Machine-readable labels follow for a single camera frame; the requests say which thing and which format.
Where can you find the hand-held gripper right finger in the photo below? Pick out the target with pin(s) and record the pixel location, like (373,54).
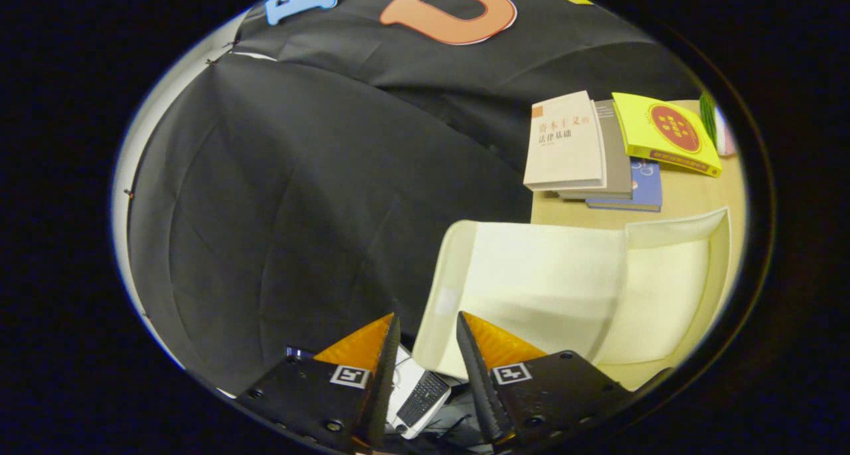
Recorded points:
(475,375)

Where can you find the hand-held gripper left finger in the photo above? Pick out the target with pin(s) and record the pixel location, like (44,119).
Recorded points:
(385,375)

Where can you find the cream fabric storage box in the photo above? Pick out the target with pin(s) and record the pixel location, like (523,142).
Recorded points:
(564,289)

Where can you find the computer monitor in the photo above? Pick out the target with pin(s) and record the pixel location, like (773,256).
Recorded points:
(299,353)

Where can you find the beige book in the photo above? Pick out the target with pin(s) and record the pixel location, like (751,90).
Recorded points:
(564,143)

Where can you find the blue book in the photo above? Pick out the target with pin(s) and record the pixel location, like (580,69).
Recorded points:
(647,186)

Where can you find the grey book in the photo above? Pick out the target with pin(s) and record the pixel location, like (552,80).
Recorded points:
(619,156)

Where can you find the yellow book with red circle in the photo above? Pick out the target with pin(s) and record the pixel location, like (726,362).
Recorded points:
(664,133)

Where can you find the watermelon slice plush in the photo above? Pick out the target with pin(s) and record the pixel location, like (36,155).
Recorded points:
(716,119)

